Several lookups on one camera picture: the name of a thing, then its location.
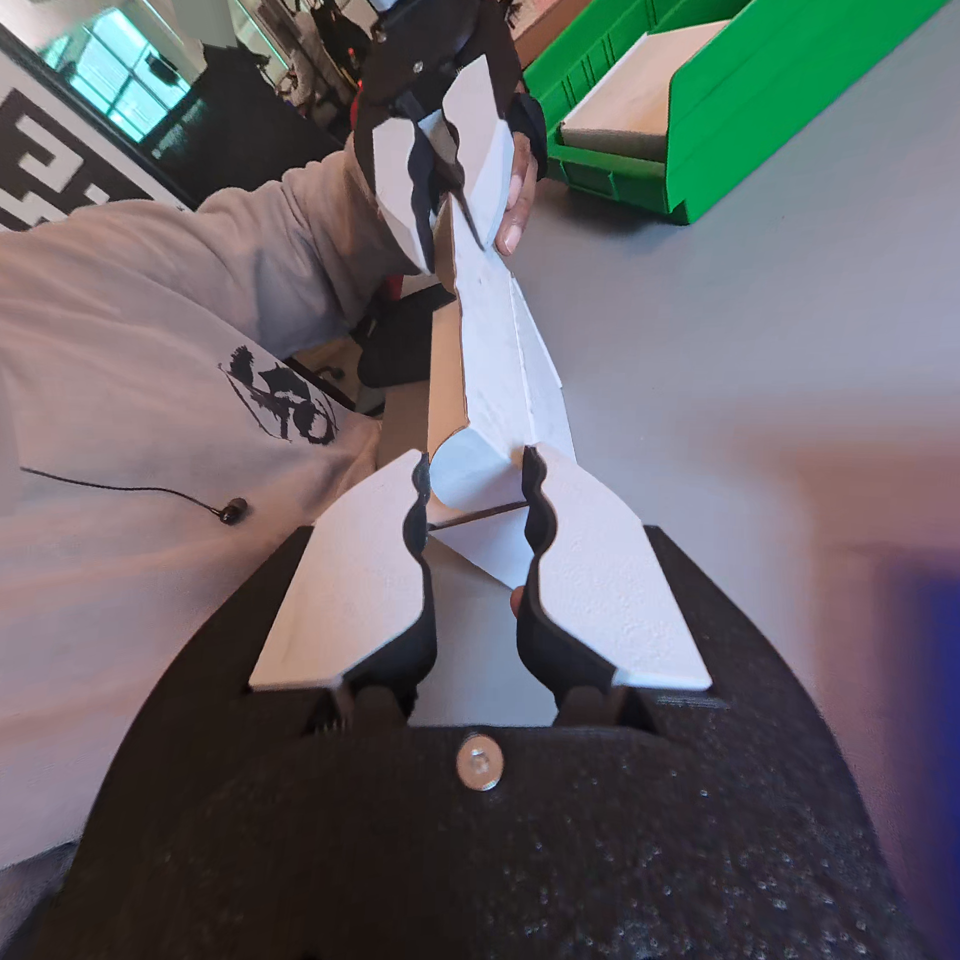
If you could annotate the person's left forearm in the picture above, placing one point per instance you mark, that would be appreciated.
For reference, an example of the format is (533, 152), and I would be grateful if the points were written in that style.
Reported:
(315, 217)

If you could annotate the person's left hand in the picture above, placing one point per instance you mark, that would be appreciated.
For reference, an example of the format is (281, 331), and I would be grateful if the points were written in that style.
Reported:
(517, 202)

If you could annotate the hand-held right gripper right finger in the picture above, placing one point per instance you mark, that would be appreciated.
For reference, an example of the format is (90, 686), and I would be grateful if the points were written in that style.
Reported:
(615, 592)

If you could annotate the person's grey sweatshirt torso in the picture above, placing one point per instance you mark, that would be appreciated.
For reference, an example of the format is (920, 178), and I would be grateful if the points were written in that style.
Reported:
(135, 375)

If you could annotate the white cardboard box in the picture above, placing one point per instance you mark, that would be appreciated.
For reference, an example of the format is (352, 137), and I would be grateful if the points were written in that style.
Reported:
(502, 375)

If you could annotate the green plastic bin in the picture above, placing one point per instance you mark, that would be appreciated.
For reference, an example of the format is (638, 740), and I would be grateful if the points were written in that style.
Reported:
(750, 97)

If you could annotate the black and white marker board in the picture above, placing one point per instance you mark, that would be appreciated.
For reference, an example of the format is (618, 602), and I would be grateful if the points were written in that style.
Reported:
(45, 150)

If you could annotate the window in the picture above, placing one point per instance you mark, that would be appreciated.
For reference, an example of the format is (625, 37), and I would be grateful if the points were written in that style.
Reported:
(112, 75)

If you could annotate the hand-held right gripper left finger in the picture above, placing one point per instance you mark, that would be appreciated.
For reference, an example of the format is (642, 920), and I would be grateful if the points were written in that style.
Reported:
(352, 585)

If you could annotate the blue plastic bin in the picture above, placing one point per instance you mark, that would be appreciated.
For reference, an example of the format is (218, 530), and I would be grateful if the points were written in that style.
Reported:
(926, 675)

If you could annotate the black cabinet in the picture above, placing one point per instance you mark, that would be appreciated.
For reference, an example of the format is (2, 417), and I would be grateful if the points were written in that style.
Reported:
(247, 127)

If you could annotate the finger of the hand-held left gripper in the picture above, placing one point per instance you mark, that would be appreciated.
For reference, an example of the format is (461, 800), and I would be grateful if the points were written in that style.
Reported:
(484, 150)
(394, 187)

